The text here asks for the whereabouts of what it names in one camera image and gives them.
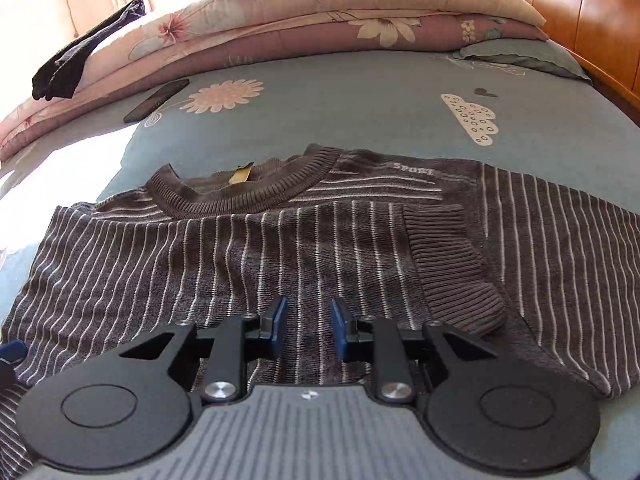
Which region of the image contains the wooden headboard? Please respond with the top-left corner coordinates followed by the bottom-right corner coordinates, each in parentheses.
top-left (487, 0), bottom-right (640, 126)

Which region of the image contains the flat teal pillow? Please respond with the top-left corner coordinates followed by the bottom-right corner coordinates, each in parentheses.
top-left (452, 40), bottom-right (593, 83)

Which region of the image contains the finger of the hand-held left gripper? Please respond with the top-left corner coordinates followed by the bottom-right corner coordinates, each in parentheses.
top-left (0, 341), bottom-right (26, 388)

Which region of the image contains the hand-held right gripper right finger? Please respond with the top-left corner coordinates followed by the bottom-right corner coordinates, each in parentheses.
top-left (331, 297), bottom-right (498, 405)

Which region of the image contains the black garment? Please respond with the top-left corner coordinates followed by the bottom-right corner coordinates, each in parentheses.
top-left (32, 0), bottom-right (146, 101)

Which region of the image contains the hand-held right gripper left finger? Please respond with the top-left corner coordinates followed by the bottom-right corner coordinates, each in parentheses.
top-left (119, 296), bottom-right (288, 405)

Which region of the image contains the grey striped sweater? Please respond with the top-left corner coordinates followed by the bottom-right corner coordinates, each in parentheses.
top-left (0, 144), bottom-right (640, 480)

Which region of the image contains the pink floral folded quilt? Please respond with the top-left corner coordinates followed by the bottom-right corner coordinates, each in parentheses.
top-left (0, 0), bottom-right (551, 161)

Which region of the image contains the black smartphone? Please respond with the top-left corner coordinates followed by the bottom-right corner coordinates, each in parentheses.
top-left (123, 78), bottom-right (191, 123)

